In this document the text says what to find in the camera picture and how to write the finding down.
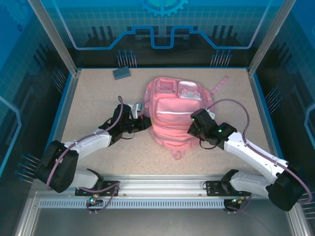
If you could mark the grey blue pencil case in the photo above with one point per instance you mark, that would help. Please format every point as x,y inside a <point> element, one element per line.
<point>121,73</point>

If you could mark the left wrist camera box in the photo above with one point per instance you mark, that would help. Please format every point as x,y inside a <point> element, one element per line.
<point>136,109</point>

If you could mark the aluminium left frame post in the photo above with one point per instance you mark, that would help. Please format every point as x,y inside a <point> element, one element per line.
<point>56,37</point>

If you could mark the pink backpack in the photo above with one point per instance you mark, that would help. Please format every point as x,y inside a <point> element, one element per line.
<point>172,115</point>

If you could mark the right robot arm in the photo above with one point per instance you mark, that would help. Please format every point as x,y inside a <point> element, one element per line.
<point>251,152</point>

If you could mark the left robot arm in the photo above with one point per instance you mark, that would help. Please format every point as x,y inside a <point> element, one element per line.
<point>93,142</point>

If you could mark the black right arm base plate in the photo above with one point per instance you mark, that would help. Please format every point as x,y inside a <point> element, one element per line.
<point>214,189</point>

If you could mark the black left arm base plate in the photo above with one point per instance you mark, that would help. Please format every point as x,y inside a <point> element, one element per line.
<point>110,188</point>

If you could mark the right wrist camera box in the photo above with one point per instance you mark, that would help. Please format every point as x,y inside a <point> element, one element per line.
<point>210,113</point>

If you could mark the aluminium right frame post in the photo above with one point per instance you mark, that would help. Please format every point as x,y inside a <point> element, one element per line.
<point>270,37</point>

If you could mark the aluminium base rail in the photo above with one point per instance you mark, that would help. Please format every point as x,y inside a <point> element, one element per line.
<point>160,186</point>

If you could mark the aluminium frame post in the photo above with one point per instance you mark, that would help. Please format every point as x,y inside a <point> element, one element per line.
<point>56,37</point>
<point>270,37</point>

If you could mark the power connector green light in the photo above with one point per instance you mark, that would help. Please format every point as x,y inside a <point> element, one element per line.
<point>237,201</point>
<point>93,199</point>

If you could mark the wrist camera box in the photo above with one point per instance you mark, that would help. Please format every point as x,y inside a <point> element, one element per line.
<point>210,113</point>
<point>136,109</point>

